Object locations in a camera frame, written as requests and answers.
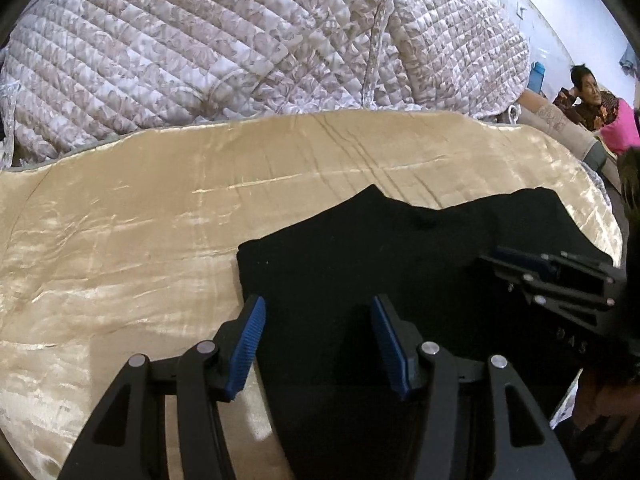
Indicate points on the pink cloth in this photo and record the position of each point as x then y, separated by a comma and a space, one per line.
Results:
622, 127

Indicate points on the whiteboard on wall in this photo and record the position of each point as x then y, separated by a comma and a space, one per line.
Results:
530, 10

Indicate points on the blue bottle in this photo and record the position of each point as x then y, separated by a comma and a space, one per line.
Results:
537, 77

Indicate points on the floral quilted bedspread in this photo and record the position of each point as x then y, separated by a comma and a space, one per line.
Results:
225, 40

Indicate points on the black pants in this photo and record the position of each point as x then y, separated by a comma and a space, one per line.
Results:
325, 270

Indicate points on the person's dark hair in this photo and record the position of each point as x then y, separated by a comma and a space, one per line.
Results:
631, 180

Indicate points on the blue hanging cloth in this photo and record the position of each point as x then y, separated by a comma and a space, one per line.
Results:
627, 56

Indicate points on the beige velvet blanket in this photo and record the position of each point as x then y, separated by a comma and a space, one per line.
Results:
125, 235

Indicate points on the beige patterned sofa armrest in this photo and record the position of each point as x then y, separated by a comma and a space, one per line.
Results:
560, 127

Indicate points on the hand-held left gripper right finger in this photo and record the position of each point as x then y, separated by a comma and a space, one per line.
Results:
391, 345

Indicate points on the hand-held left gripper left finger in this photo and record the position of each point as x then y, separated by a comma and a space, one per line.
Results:
247, 345

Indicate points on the person's right forearm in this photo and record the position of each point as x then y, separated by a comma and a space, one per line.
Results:
602, 402

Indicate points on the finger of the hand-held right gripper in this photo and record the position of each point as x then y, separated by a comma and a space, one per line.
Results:
530, 285
527, 260

